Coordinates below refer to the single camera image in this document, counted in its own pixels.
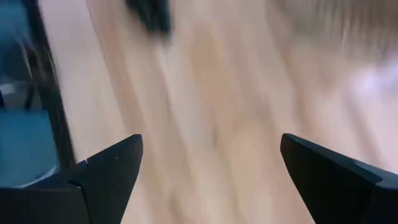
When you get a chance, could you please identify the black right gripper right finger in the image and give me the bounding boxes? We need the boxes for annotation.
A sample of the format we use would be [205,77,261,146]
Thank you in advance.
[280,133,398,224]

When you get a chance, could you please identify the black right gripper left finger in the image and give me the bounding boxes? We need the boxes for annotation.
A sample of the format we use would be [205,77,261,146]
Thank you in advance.
[0,133,144,224]

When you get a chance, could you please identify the black metal table frame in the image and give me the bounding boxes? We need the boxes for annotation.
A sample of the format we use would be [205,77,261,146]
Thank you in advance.
[21,0,77,170]

